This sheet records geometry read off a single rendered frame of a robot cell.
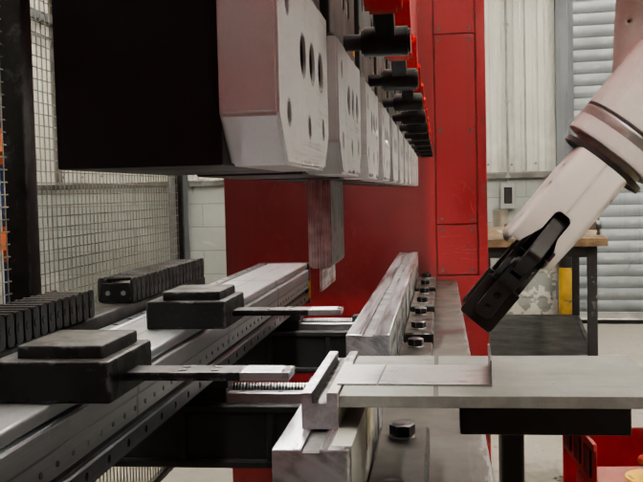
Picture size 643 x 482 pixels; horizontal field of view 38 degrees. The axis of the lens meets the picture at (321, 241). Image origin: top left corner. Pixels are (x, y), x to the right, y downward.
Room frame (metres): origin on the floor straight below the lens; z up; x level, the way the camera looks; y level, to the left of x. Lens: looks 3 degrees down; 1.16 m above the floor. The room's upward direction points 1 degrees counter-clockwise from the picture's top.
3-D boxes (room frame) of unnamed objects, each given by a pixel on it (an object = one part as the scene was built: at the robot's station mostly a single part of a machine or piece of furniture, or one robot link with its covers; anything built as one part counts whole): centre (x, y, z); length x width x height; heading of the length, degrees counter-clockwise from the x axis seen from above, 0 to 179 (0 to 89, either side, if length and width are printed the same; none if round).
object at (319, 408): (0.85, -0.01, 0.99); 0.20 x 0.03 x 0.03; 173
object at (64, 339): (0.85, 0.16, 1.01); 0.26 x 0.12 x 0.05; 83
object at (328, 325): (2.22, 0.20, 0.81); 0.64 x 0.08 x 0.14; 83
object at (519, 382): (0.81, -0.15, 1.00); 0.26 x 0.18 x 0.01; 83
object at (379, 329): (2.09, -0.17, 0.92); 1.67 x 0.06 x 0.10; 173
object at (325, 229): (0.83, -0.01, 1.13); 0.10 x 0.02 x 0.10; 173
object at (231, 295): (1.29, 0.10, 1.01); 0.26 x 0.12 x 0.05; 83
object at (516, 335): (5.61, -1.27, 0.75); 1.80 x 0.75 x 1.50; 168
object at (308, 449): (0.89, -0.01, 0.92); 0.39 x 0.06 x 0.10; 173
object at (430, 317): (1.82, -0.19, 0.89); 0.30 x 0.05 x 0.03; 173
